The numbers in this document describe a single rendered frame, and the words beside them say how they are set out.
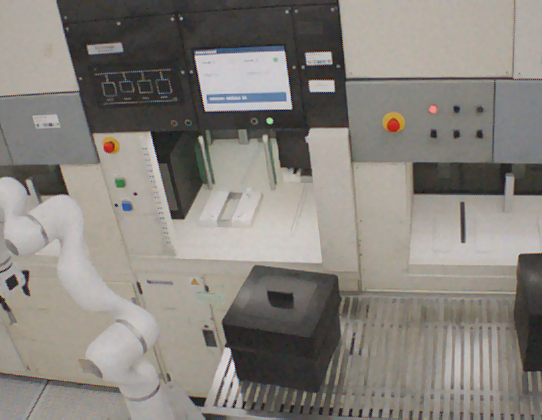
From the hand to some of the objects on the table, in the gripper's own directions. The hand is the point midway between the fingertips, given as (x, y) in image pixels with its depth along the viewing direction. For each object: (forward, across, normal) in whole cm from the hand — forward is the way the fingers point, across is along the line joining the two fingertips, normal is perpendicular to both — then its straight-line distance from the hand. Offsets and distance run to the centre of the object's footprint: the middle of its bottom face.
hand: (16, 300), depth 229 cm
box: (+25, -93, +153) cm, 180 cm away
